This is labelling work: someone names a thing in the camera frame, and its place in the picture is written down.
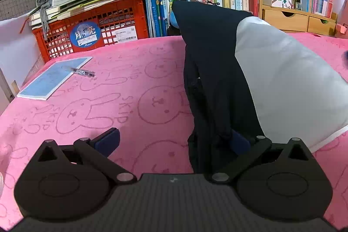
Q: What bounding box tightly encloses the navy white jacket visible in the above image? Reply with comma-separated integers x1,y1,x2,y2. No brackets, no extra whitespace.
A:
172,1,347,175

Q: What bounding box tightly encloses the blue notebook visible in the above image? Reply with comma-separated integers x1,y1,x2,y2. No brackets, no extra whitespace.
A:
17,57,93,101

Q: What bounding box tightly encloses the pen on notebook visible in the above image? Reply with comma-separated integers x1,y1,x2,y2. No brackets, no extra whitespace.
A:
63,66,95,78

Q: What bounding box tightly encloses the pink bunny towel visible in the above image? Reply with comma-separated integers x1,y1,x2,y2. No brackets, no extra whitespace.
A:
1,37,347,231

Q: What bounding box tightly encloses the white paper sheet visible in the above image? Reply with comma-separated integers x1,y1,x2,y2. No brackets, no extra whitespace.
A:
1,15,40,87

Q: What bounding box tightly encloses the wooden drawer organizer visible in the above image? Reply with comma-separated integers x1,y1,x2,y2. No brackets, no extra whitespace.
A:
259,5,336,36

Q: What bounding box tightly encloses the red plastic crate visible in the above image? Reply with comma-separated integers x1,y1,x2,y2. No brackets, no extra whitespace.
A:
32,0,149,62

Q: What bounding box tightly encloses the blue plush toy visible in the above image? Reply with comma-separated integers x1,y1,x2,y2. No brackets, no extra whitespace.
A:
169,11,179,29

